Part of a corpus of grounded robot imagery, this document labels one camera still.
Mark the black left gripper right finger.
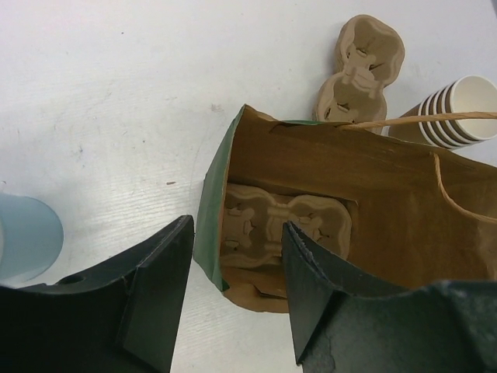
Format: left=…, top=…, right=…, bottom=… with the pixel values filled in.
left=282, top=222, right=496, bottom=372

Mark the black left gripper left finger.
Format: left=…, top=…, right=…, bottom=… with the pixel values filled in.
left=1, top=215, right=194, bottom=372

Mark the green paper bag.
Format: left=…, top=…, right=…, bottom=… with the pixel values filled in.
left=193, top=106, right=496, bottom=313

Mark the brown pulp cup carrier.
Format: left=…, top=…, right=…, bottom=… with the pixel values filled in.
left=220, top=183, right=352, bottom=268

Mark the blue straw holder cup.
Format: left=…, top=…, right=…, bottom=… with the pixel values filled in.
left=1, top=193, right=64, bottom=287

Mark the stack of paper cups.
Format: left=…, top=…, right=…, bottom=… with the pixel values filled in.
left=388, top=76, right=496, bottom=150

